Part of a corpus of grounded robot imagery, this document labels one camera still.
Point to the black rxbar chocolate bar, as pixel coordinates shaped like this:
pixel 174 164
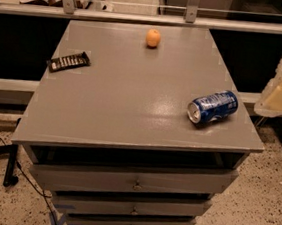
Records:
pixel 68 62

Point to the blue soda can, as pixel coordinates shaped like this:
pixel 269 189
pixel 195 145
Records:
pixel 212 107

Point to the top grey drawer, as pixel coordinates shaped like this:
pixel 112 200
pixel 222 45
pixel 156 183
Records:
pixel 96 179

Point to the grey drawer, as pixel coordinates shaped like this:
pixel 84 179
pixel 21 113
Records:
pixel 96 179
pixel 137 207
pixel 95 219

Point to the grey metal railing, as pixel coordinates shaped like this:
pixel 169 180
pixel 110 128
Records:
pixel 245 15

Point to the orange fruit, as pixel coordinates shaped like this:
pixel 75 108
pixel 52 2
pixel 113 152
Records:
pixel 153 38

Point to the grey drawer cabinet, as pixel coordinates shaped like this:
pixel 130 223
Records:
pixel 128 108

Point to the middle grey drawer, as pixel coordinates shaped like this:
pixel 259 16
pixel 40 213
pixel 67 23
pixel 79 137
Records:
pixel 137 207

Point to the bottom grey drawer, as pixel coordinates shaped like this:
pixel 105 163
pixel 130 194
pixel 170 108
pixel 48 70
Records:
pixel 95 219

